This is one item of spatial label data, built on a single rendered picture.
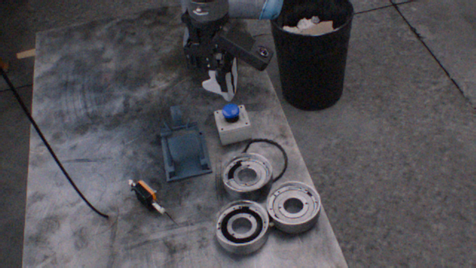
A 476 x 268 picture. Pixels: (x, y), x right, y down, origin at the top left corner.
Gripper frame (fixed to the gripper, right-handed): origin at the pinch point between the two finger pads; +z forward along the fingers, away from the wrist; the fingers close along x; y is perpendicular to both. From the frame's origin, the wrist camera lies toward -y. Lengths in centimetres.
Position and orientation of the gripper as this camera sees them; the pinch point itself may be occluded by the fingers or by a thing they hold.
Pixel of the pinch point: (232, 95)
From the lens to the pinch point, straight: 117.7
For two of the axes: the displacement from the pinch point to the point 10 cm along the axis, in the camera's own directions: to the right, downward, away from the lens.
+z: 1.0, 7.0, 7.1
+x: -3.1, 7.0, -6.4
